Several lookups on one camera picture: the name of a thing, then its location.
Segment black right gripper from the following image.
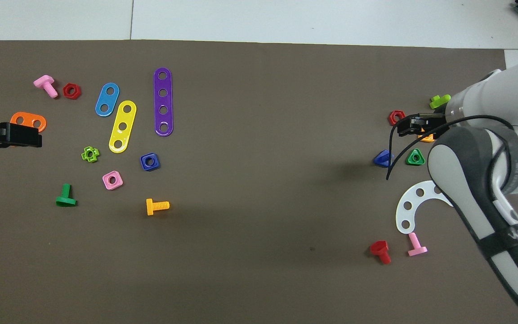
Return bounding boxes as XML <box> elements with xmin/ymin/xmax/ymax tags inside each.
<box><xmin>397</xmin><ymin>113</ymin><xmax>450</xmax><ymax>137</ymax></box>

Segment blue triangle-head screw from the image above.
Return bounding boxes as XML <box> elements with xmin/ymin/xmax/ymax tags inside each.
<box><xmin>373</xmin><ymin>150</ymin><xmax>394</xmax><ymax>168</ymax></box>

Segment blue square nut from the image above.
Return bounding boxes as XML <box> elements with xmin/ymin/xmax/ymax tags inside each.
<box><xmin>140</xmin><ymin>153</ymin><xmax>161</xmax><ymax>172</ymax></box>

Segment light green cross-head screw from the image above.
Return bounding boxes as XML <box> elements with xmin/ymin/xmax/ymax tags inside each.
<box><xmin>429</xmin><ymin>94</ymin><xmax>451</xmax><ymax>110</ymax></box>

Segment green triangle nut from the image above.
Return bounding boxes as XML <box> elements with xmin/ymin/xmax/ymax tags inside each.
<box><xmin>406</xmin><ymin>148</ymin><xmax>426</xmax><ymax>166</ymax></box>

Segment pink plastic screw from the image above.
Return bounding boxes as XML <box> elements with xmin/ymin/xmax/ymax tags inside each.
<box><xmin>33</xmin><ymin>75</ymin><xmax>59</xmax><ymax>99</ymax></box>
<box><xmin>407</xmin><ymin>232</ymin><xmax>429</xmax><ymax>257</ymax></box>

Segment dark green plastic screw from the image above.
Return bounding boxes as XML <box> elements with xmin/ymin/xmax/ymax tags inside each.
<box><xmin>55</xmin><ymin>183</ymin><xmax>77</xmax><ymax>207</ymax></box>

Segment pink square nut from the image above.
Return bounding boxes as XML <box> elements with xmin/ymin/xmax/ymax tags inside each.
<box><xmin>102</xmin><ymin>171</ymin><xmax>124</xmax><ymax>190</ymax></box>

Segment red hexagon-head screw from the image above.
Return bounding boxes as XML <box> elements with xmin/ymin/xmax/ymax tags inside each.
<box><xmin>370</xmin><ymin>240</ymin><xmax>392</xmax><ymax>265</ymax></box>

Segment orange plastic screw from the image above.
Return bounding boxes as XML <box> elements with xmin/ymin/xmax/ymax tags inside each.
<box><xmin>146</xmin><ymin>198</ymin><xmax>170</xmax><ymax>216</ymax></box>

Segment orange heart-shaped plate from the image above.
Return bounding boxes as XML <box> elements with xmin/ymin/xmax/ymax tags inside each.
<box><xmin>9</xmin><ymin>112</ymin><xmax>47</xmax><ymax>134</ymax></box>

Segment white curved five-hole strip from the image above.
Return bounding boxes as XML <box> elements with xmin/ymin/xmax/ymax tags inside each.
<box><xmin>395</xmin><ymin>180</ymin><xmax>454</xmax><ymax>235</ymax></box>

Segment blue two-hole strip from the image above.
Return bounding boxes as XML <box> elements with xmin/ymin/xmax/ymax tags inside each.
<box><xmin>95</xmin><ymin>82</ymin><xmax>120</xmax><ymax>117</ymax></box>

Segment yellow three-hole strip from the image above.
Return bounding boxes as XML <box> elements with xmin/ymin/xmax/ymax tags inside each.
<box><xmin>108</xmin><ymin>100</ymin><xmax>137</xmax><ymax>154</ymax></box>

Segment purple four-hole strip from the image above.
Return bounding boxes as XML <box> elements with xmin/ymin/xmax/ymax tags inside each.
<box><xmin>153</xmin><ymin>67</ymin><xmax>174</xmax><ymax>137</ymax></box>

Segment brown table mat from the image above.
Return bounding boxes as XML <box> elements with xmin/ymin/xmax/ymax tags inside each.
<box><xmin>0</xmin><ymin>40</ymin><xmax>518</xmax><ymax>324</ymax></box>

